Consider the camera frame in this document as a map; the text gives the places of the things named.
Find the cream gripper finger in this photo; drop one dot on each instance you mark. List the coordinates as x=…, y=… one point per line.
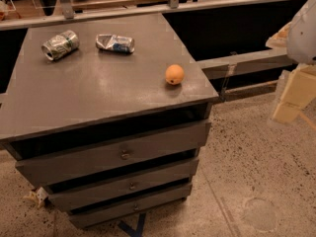
x=299, y=90
x=278, y=40

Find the orange fruit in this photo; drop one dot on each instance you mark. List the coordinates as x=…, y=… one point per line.
x=174, y=74

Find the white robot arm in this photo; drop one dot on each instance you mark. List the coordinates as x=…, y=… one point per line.
x=299, y=38

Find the crushed blue silver redbull can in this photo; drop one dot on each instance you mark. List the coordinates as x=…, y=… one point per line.
x=115, y=43

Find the crushed green silver can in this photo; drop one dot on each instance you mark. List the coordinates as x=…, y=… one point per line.
x=60, y=45

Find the top grey drawer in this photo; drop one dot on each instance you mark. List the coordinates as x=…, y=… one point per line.
x=60, y=167

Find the grey drawer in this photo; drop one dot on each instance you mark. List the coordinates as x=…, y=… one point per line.
x=130, y=206
x=122, y=186
x=60, y=167

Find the grey drawer cabinet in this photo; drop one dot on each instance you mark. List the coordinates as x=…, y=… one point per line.
x=94, y=97

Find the bottom grey drawer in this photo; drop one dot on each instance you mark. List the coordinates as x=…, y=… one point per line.
x=130, y=206

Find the middle grey drawer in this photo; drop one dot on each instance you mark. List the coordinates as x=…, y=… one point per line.
x=122, y=186

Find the crumpled paper scrap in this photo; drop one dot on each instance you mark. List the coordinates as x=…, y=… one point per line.
x=38, y=196

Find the metal railing frame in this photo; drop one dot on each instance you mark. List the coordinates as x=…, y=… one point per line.
x=29, y=14

